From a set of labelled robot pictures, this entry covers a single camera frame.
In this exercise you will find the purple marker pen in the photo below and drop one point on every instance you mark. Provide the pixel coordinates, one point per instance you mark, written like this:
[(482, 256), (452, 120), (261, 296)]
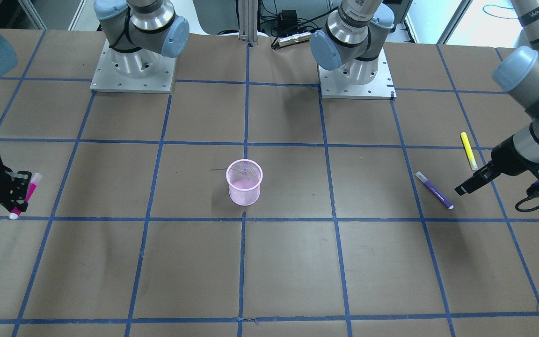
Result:
[(434, 190)]

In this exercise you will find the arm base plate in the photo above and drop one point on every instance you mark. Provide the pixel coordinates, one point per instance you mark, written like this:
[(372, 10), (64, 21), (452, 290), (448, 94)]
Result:
[(358, 79), (139, 72)]

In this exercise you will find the silver power strip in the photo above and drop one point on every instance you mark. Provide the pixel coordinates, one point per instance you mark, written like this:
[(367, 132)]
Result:
[(299, 38)]

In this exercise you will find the aluminium frame post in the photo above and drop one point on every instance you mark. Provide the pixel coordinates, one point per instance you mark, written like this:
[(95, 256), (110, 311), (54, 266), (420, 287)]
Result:
[(248, 20)]

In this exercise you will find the pink marker pen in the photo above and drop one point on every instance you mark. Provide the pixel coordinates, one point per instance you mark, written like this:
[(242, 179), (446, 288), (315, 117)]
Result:
[(33, 184)]

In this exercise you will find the pink mesh cup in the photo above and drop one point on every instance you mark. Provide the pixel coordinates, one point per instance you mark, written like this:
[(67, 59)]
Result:
[(244, 178)]

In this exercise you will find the black power adapter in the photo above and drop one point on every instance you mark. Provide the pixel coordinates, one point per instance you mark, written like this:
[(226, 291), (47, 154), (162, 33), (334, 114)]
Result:
[(287, 19)]

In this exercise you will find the yellow marker pen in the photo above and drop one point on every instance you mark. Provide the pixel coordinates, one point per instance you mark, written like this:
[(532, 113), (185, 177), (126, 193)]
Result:
[(469, 151)]

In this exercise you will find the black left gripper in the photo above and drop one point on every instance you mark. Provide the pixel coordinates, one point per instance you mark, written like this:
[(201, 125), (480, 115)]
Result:
[(508, 159)]

